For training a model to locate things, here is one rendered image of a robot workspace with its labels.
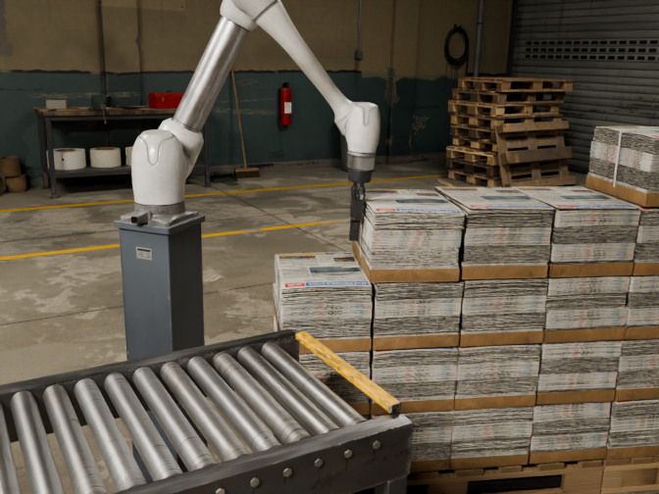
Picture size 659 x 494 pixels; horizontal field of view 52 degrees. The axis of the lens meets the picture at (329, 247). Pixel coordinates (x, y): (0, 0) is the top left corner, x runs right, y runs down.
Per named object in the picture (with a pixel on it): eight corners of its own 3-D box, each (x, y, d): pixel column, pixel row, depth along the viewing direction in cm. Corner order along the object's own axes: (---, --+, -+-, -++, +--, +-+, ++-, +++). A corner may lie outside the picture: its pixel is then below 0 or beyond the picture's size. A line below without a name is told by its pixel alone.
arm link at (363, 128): (380, 154, 213) (375, 149, 226) (385, 104, 209) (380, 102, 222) (346, 152, 212) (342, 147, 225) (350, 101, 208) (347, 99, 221)
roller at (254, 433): (180, 370, 165) (198, 375, 168) (260, 469, 126) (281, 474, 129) (190, 351, 165) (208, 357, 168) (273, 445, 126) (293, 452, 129)
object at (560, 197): (508, 188, 248) (508, 185, 248) (580, 187, 253) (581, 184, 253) (557, 211, 213) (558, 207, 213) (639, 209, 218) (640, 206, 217)
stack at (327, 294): (272, 456, 265) (272, 251, 243) (552, 437, 283) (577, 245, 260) (279, 520, 228) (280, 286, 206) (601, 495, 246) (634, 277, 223)
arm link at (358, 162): (373, 150, 223) (371, 169, 224) (345, 149, 221) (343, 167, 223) (379, 154, 214) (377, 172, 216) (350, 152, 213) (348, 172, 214)
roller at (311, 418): (230, 357, 171) (244, 366, 174) (321, 448, 132) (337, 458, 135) (242, 340, 172) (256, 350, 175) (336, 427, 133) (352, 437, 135)
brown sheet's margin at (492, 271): (428, 247, 251) (429, 235, 250) (502, 246, 255) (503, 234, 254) (461, 279, 215) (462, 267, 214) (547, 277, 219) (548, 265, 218)
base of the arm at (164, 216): (110, 222, 208) (109, 205, 207) (154, 209, 228) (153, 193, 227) (159, 229, 202) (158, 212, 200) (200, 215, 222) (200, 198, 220)
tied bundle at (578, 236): (501, 248, 255) (507, 187, 249) (574, 246, 260) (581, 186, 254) (549, 279, 219) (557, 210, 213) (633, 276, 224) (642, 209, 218)
